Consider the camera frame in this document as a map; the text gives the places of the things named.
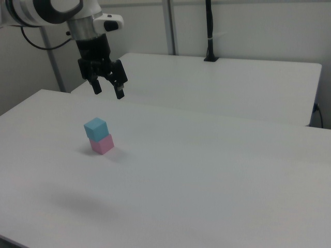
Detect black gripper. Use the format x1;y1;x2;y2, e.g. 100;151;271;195
74;33;129;100

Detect blue cube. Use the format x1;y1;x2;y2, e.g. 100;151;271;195
83;117;108;142

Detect pink cube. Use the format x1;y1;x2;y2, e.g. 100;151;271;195
89;133;115;155

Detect white side table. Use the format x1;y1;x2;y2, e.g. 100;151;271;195
70;52;323;127

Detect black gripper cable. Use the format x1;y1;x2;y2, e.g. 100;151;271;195
20;25;73;51

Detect grey metal frame post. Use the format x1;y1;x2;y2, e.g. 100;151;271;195
162;0;179;56

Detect black camera stand pole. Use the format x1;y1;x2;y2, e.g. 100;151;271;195
203;0;220;63

